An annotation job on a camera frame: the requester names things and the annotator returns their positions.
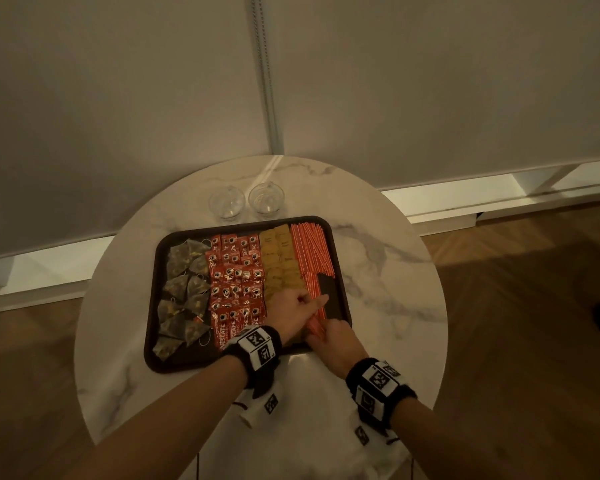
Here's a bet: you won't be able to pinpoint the black right camera cable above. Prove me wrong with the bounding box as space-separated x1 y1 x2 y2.
385 434 416 480

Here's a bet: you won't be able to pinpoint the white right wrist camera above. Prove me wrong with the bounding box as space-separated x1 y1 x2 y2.
349 414 381 448

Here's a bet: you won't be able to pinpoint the neat cluster of tea bags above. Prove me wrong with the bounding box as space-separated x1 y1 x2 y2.
152 238 212 363

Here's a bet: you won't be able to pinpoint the black right wristband with markers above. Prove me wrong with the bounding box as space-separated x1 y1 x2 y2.
345 358 419 435

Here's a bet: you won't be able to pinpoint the red Nescafe sachets group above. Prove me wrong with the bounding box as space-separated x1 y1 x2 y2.
205 233 267 351

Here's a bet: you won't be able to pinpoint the dark brown tray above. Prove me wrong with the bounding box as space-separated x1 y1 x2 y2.
143 216 353 374

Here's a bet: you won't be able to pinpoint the black wristband with markers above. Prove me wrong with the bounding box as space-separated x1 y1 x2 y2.
345 358 419 435
222 325 283 399

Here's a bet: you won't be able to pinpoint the clear glass cup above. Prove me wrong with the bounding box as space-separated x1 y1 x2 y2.
248 182 286 218
209 185 246 221

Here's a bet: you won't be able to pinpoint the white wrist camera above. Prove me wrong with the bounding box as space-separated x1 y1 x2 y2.
349 414 381 448
235 382 286 429

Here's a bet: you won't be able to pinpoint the person's right hand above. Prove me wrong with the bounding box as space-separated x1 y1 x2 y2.
305 318 370 381

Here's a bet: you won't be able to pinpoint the person's left hand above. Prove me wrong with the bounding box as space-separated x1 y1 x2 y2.
263 288 330 345

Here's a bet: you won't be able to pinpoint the round white marble table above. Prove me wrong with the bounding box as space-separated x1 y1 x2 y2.
0 157 600 315

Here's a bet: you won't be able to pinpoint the perforated metal wall rail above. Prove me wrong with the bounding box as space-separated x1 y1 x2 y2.
247 0 285 155

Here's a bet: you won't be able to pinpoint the person's left forearm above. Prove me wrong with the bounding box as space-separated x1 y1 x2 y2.
65 355 249 480

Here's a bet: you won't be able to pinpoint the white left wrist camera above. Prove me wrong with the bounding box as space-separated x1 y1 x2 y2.
235 382 286 429

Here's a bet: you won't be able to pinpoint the black left wristband with markers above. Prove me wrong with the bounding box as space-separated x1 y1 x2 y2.
222 325 283 399

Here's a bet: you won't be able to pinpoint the neat columns of sugar packets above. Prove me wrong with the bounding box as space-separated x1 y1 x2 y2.
259 223 306 305

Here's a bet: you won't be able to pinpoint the person's right forearm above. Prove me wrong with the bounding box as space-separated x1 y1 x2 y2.
389 397 506 480

